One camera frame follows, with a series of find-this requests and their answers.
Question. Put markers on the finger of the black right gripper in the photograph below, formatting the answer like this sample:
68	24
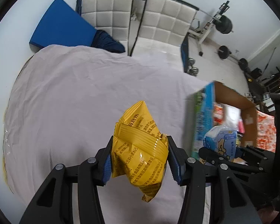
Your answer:
255	153
216	159

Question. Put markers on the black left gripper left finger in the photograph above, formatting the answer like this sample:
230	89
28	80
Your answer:
69	194

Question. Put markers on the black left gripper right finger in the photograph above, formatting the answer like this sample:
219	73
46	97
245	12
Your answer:
228	201

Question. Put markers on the blue cartoon wipes pack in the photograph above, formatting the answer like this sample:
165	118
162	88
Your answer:
222	140

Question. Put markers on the yellow snack bag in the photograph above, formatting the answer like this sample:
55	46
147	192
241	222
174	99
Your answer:
139	150

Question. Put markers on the white soft pillow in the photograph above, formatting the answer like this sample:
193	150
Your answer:
231	115

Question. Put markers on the red panda snack bag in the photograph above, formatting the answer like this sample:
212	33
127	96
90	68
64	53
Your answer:
218	114

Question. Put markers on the orange white floral cloth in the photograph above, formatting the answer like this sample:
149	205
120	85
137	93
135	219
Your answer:
266	132

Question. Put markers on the red packet in box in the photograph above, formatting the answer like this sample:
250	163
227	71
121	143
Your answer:
240	127

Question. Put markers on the brown cardboard box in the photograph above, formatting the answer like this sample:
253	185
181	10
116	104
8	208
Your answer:
202	118

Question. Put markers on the metal dumbbell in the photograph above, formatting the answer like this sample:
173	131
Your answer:
193	71

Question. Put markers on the black barbell weight plate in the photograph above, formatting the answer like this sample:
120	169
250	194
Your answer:
223	52

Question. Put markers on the black blue workout bench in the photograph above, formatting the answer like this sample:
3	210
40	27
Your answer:
185	53

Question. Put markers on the white weight rack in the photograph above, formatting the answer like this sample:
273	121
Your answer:
219	21

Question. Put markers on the white padded chair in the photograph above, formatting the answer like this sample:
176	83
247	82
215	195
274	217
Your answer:
112	16
163	27

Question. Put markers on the dark blue clothing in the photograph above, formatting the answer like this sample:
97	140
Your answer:
102	40

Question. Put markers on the blue foam mat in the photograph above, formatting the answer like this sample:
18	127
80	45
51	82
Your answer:
61	25

